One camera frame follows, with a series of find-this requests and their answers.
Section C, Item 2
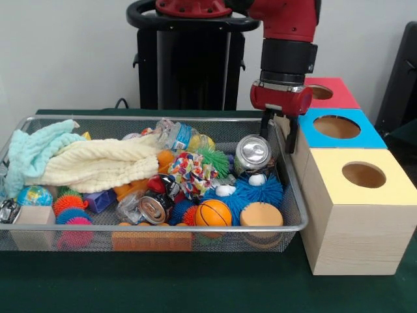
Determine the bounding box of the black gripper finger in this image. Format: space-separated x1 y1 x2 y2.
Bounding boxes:
259 109 276 140
285 113 299 154

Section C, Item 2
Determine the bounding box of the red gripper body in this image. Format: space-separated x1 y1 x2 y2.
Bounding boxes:
250 80 313 117

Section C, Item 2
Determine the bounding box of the crushed clear water bottle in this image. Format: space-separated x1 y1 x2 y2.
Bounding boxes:
154 119 202 151

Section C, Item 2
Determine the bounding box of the colourful knotted rope toy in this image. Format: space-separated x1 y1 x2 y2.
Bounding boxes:
167 151 219 200

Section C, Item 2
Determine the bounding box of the cream waffle cloth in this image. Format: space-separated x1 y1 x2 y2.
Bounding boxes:
24 133 164 194

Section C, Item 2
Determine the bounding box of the mint green waffle cloth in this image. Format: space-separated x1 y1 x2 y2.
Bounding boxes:
3 119 86 199

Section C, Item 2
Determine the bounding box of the shallow clear mesh bin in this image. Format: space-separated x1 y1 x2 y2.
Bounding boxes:
0 115 309 252

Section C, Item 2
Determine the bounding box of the wooden box with three holes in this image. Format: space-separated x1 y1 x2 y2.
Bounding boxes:
272 76 417 276

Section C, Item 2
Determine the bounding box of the crushed drink can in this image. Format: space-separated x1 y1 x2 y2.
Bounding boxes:
233 134 273 177

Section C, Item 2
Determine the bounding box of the green spiky ball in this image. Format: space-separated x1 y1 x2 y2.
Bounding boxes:
197 148 231 179

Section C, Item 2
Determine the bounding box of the blue fuzzy monster toy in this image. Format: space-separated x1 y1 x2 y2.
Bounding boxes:
201 172 284 226

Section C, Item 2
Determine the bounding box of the tan round foam disc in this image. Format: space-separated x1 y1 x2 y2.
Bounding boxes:
239 201 283 226

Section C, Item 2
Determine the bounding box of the orange toy basketball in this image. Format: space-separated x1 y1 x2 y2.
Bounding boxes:
194 199 233 227

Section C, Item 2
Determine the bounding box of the dark green table cloth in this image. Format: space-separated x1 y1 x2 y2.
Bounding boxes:
389 127 417 154
0 109 417 313

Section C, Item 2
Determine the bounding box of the black chair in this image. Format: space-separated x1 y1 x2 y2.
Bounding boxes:
374 21 417 131

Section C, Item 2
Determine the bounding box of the black and red drink can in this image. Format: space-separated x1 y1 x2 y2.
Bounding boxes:
138 174 180 226

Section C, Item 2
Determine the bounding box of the orange plastic building block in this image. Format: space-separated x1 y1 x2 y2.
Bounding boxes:
111 222 193 252

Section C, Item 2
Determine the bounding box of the small globe ball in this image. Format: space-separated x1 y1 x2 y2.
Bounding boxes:
16 185 53 207

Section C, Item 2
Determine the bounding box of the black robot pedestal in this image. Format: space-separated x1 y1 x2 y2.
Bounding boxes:
126 0 262 111

